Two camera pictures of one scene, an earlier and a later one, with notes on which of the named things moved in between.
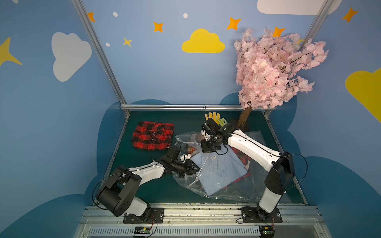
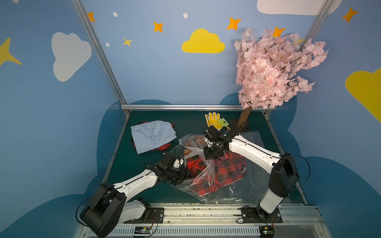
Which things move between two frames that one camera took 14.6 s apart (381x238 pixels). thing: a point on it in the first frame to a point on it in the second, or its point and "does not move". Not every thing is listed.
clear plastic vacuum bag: (226, 176) does not move
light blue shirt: (217, 170) to (151, 135)
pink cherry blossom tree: (268, 66) does not move
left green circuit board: (142, 230) does not move
